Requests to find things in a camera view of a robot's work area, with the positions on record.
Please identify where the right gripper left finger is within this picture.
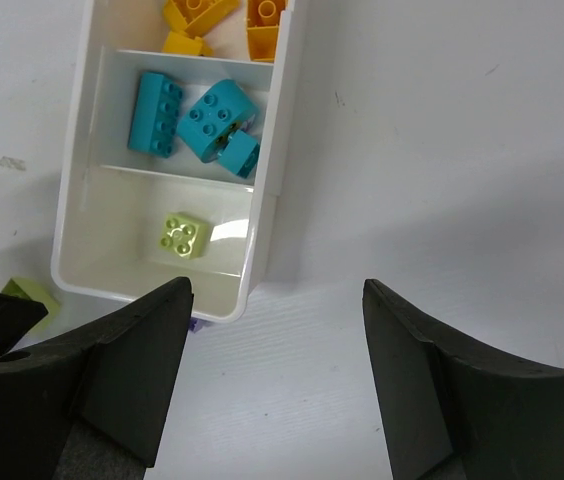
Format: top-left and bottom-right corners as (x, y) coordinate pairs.
(0, 277), (193, 479)

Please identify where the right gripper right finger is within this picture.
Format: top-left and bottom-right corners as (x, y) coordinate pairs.
(363, 279), (564, 479)

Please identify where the green sloped lego brick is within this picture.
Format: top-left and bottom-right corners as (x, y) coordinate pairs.
(1, 277), (60, 332)

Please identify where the purple lego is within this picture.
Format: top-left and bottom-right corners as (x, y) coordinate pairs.
(189, 318), (204, 333)

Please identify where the green square lego brick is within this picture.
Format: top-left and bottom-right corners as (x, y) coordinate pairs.
(159, 212), (211, 260)

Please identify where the teal long lego brick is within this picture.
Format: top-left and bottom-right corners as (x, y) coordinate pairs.
(127, 71), (184, 158)

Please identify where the teal square lego brick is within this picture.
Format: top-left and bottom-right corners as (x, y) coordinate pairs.
(217, 130), (260, 179)

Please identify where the teal rounded lego brick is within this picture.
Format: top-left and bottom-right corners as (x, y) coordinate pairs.
(176, 79), (260, 163)

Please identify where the orange square lego brick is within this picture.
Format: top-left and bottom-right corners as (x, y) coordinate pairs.
(162, 31), (213, 57)

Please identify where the orange sloped lego brick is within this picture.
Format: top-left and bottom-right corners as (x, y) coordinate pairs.
(162, 0), (241, 37)

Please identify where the orange oval printed lego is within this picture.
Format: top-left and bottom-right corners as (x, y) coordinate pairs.
(246, 0), (287, 63)

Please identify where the large white divided tray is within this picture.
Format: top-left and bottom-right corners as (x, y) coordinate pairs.
(51, 1), (308, 323)

